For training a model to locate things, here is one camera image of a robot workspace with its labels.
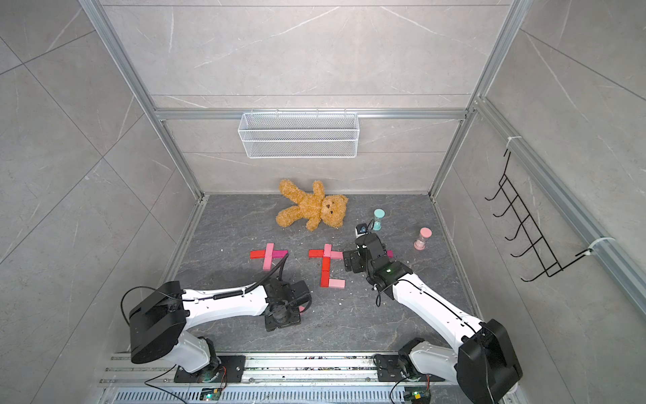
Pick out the left black cable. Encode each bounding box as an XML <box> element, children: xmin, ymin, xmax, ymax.
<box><xmin>211</xmin><ymin>251</ymin><xmax>291</xmax><ymax>299</ymax></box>

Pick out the red block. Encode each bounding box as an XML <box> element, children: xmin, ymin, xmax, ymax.
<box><xmin>309</xmin><ymin>249</ymin><xmax>325</xmax><ymax>259</ymax></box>
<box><xmin>321</xmin><ymin>257</ymin><xmax>331</xmax><ymax>273</ymax></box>
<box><xmin>250</xmin><ymin>250</ymin><xmax>266</xmax><ymax>259</ymax></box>
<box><xmin>321</xmin><ymin>271</ymin><xmax>330</xmax><ymax>288</ymax></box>

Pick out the teal sand timer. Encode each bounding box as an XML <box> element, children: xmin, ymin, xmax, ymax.
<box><xmin>372</xmin><ymin>209</ymin><xmax>385</xmax><ymax>232</ymax></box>

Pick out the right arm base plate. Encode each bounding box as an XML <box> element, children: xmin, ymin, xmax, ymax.
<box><xmin>373</xmin><ymin>353</ymin><xmax>420</xmax><ymax>382</ymax></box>

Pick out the brown teddy bear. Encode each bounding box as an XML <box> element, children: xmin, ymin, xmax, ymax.
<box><xmin>276</xmin><ymin>179</ymin><xmax>348</xmax><ymax>232</ymax></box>

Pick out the white wire mesh basket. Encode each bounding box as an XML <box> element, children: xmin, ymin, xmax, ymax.
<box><xmin>238</xmin><ymin>112</ymin><xmax>360</xmax><ymax>159</ymax></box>

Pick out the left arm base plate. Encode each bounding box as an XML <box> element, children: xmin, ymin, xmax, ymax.
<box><xmin>173</xmin><ymin>355</ymin><xmax>247</xmax><ymax>384</ymax></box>

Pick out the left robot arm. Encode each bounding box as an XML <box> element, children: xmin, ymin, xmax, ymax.
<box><xmin>125</xmin><ymin>277</ymin><xmax>312</xmax><ymax>376</ymax></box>

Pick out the pink sand timer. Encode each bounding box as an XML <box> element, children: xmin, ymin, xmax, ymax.
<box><xmin>414</xmin><ymin>227</ymin><xmax>432</xmax><ymax>251</ymax></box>

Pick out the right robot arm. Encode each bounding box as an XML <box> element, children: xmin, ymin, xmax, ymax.
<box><xmin>343</xmin><ymin>223</ymin><xmax>523</xmax><ymax>403</ymax></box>

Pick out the black wire hook rack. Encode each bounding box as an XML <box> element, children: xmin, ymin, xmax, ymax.
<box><xmin>484</xmin><ymin>149</ymin><xmax>594</xmax><ymax>283</ymax></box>

